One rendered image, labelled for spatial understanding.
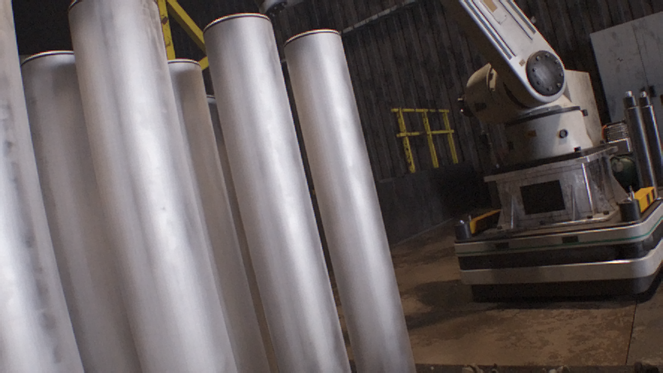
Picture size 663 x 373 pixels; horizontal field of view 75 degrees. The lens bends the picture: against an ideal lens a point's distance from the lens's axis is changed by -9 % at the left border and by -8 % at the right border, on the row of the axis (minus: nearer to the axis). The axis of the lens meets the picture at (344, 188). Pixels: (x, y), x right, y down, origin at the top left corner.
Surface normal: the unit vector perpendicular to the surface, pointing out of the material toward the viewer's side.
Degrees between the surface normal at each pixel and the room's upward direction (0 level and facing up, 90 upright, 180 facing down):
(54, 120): 90
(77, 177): 90
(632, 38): 90
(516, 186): 90
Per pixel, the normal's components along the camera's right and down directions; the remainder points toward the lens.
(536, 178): -0.70, 0.16
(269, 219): -0.09, 0.02
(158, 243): 0.36, -0.08
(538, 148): -0.69, -0.21
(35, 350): 0.83, -0.18
